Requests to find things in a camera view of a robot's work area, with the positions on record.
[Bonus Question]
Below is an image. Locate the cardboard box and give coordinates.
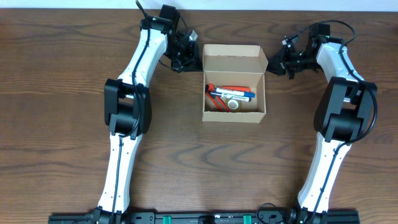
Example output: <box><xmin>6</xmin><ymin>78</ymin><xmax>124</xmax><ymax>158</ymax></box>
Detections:
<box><xmin>202</xmin><ymin>44</ymin><xmax>268</xmax><ymax>123</ymax></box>

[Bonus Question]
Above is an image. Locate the red utility knife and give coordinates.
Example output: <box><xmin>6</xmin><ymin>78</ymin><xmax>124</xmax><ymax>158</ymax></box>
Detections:
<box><xmin>205</xmin><ymin>83</ymin><xmax>231</xmax><ymax>112</ymax></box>

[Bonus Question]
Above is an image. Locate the black whiteboard marker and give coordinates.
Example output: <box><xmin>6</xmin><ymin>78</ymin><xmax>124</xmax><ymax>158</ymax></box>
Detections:
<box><xmin>210</xmin><ymin>91</ymin><xmax>251</xmax><ymax>102</ymax></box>

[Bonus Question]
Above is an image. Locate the blue whiteboard marker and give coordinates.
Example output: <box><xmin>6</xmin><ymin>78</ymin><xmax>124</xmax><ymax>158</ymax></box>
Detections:
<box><xmin>215</xmin><ymin>87</ymin><xmax>256</xmax><ymax>98</ymax></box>

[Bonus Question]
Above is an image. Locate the yellow tape roll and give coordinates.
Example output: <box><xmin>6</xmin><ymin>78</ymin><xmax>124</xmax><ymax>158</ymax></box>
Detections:
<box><xmin>226</xmin><ymin>99</ymin><xmax>242</xmax><ymax>111</ymax></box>

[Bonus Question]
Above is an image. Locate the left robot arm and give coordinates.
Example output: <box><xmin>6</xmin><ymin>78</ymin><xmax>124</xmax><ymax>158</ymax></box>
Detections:
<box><xmin>82</xmin><ymin>5</ymin><xmax>203</xmax><ymax>223</ymax></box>

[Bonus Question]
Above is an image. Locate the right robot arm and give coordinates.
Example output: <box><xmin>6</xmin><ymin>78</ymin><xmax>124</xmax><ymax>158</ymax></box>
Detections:
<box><xmin>267</xmin><ymin>20</ymin><xmax>378</xmax><ymax>223</ymax></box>

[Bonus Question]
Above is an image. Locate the left black cable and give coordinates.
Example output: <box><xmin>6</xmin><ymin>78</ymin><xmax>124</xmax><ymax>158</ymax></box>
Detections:
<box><xmin>110</xmin><ymin>0</ymin><xmax>189</xmax><ymax>218</ymax></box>

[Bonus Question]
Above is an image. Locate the black cable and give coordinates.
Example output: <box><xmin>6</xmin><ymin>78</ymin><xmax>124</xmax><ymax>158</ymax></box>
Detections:
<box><xmin>284</xmin><ymin>19</ymin><xmax>379</xmax><ymax>224</ymax></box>
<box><xmin>110</xmin><ymin>0</ymin><xmax>189</xmax><ymax>218</ymax></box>

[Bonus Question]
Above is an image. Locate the right black cable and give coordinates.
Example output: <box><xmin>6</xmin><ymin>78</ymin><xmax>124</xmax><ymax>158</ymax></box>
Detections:
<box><xmin>284</xmin><ymin>19</ymin><xmax>379</xmax><ymax>224</ymax></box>

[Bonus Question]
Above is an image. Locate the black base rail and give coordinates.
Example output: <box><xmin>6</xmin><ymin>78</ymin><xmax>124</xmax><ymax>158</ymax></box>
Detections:
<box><xmin>48</xmin><ymin>208</ymin><xmax>360</xmax><ymax>224</ymax></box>

